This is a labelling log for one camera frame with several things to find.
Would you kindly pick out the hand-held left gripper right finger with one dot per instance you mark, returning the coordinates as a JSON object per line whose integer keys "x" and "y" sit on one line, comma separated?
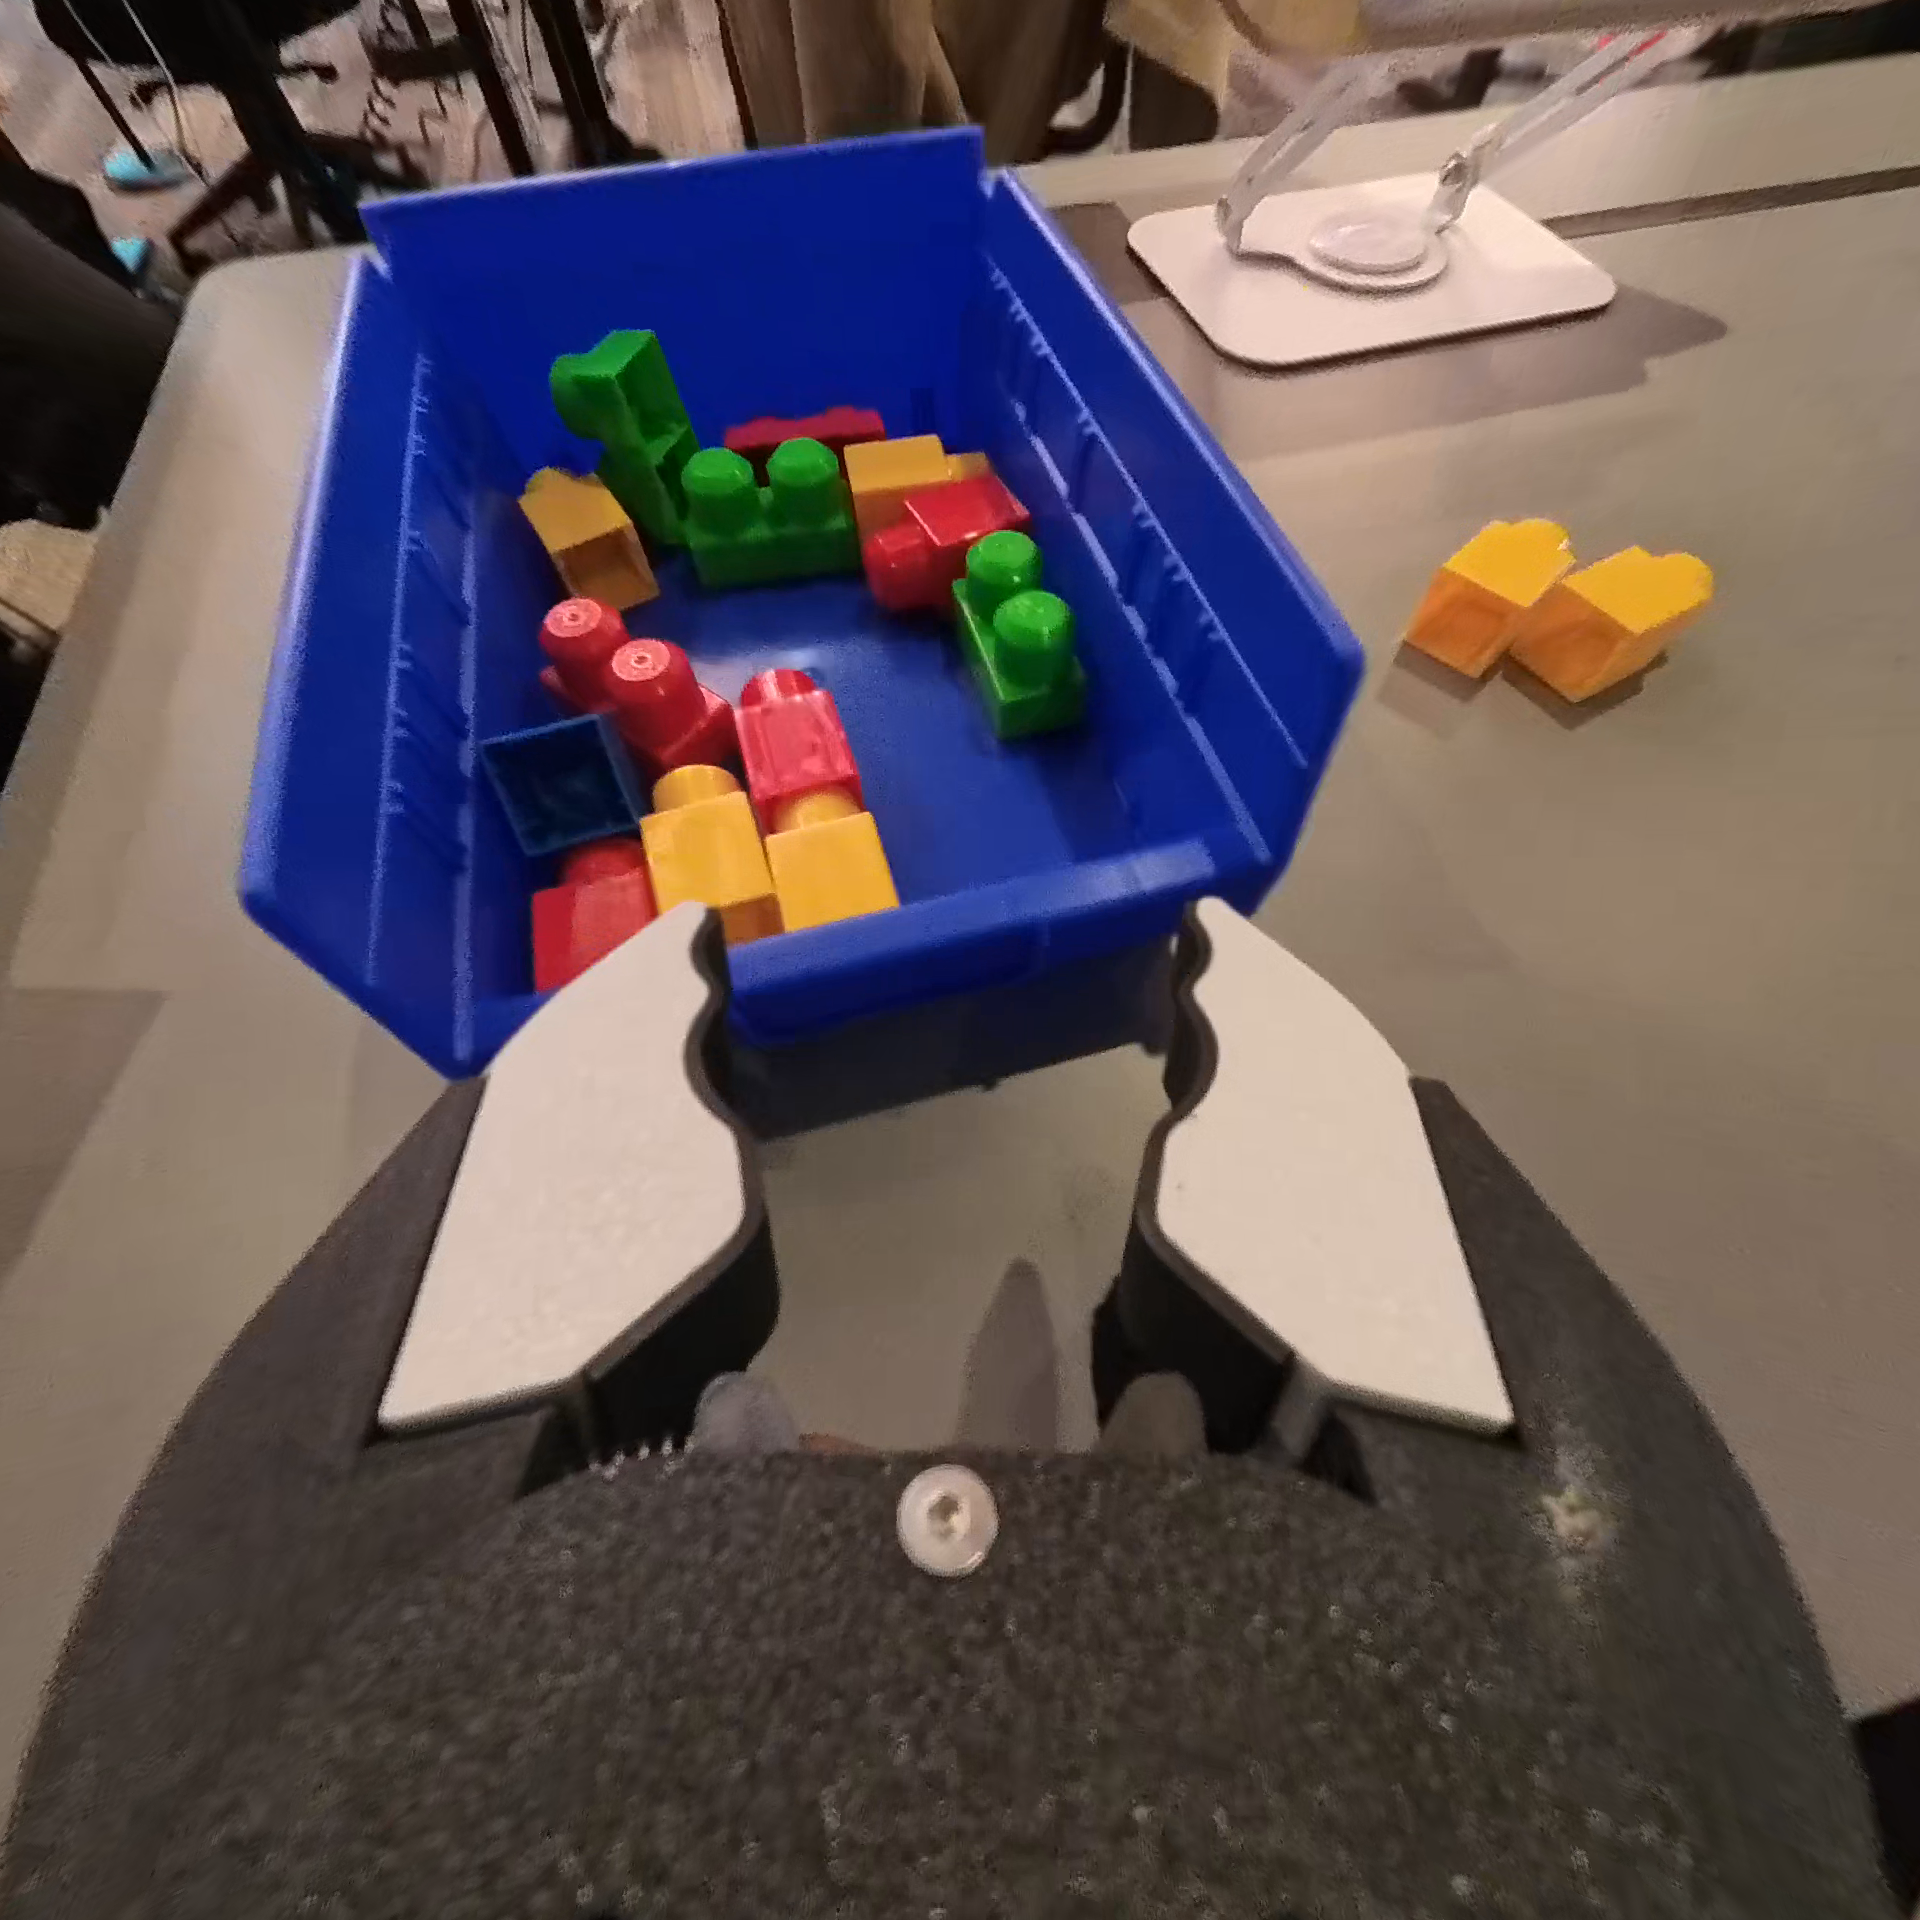
{"x": 1319, "y": 1200}

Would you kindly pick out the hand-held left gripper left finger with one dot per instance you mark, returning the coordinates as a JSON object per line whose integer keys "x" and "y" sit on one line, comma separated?
{"x": 585, "y": 1200}

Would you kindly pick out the yellow single-stud toy block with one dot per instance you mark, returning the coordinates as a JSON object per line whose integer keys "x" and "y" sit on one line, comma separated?
{"x": 1478, "y": 599}
{"x": 1604, "y": 630}

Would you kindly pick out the pile of mixed toy blocks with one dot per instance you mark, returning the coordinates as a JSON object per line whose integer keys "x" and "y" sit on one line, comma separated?
{"x": 764, "y": 525}

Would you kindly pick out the blue plastic storage bin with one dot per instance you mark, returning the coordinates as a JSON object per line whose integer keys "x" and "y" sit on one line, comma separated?
{"x": 840, "y": 255}

